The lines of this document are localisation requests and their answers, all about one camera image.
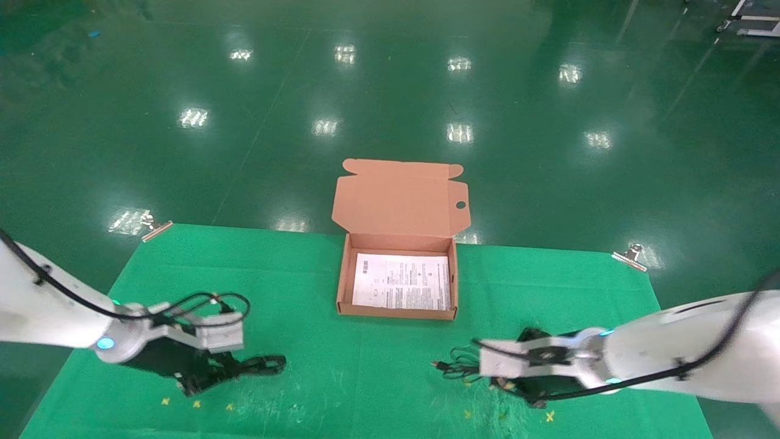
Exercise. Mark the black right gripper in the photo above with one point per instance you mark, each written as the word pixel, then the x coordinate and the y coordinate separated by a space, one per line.
pixel 548 335

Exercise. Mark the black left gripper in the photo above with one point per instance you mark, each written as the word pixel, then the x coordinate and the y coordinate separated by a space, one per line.
pixel 170 363

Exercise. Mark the open brown cardboard box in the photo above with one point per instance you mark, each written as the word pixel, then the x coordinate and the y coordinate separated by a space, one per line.
pixel 396 201

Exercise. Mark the green table cloth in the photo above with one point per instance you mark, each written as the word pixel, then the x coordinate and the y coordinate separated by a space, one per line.
pixel 365 378

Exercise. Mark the silver metal cloth clip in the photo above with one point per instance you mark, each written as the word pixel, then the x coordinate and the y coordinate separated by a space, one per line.
pixel 631 257
pixel 156 230

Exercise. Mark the white printed paper sheet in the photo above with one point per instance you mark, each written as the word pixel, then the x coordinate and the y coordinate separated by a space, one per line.
pixel 402 280

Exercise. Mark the white wheeled cart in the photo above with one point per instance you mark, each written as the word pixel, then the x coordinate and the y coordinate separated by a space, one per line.
pixel 755 18

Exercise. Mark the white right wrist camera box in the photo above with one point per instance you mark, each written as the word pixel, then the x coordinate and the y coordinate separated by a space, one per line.
pixel 518 360

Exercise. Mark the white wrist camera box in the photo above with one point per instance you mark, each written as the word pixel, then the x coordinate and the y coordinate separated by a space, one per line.
pixel 213 335
pixel 518 360

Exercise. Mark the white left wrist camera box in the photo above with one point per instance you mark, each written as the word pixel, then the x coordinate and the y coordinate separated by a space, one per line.
pixel 213 335

